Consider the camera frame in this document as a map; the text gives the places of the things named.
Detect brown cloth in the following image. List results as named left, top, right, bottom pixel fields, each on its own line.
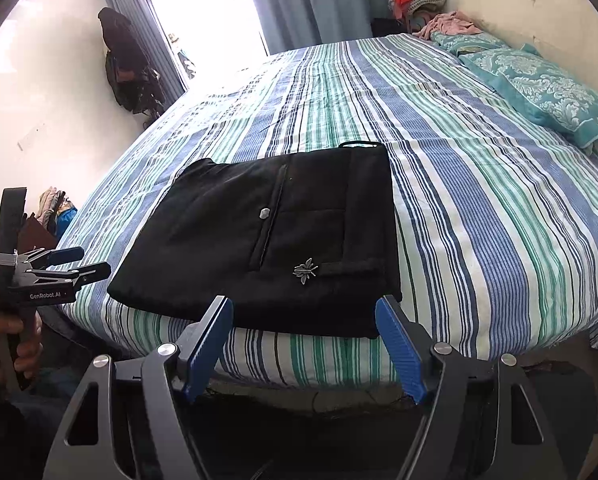
left=18, top=212, right=58, bottom=257

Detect teal folded blanket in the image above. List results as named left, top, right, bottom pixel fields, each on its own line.
left=431, top=30, right=542, bottom=59

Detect black hanging clothes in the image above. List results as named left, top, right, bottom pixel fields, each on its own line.
left=98, top=6, right=162, bottom=116

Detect colourful clothes pile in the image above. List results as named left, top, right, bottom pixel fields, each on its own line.
left=36, top=186, right=78, bottom=238

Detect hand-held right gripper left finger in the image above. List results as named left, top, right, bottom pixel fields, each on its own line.
left=43, top=294, right=236, bottom=480

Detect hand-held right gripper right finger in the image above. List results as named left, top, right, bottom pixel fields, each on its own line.
left=375, top=294, right=570, bottom=480

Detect window sill clutter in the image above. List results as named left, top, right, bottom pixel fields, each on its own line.
left=176, top=35, right=198, bottom=81

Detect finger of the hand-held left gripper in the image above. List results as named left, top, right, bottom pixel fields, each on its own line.
left=28, top=246, right=86, bottom=270
left=26, top=261, right=112, bottom=287

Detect black pants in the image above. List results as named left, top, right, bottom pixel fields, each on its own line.
left=106, top=140, right=404, bottom=341

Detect wide blue curtain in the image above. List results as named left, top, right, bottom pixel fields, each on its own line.
left=244, top=0, right=427, bottom=56

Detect person's left hand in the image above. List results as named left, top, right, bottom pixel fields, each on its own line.
left=0, top=302, right=44, bottom=376

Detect pink cloth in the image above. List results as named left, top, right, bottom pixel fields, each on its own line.
left=413, top=10, right=484, bottom=41

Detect bed with striped sheet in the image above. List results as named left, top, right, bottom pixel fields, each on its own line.
left=54, top=32, right=598, bottom=391

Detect teal patterned pillow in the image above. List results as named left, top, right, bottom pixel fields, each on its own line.
left=461, top=50, right=598, bottom=156

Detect bright window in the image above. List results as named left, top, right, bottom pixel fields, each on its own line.
left=138, top=0, right=270, bottom=93

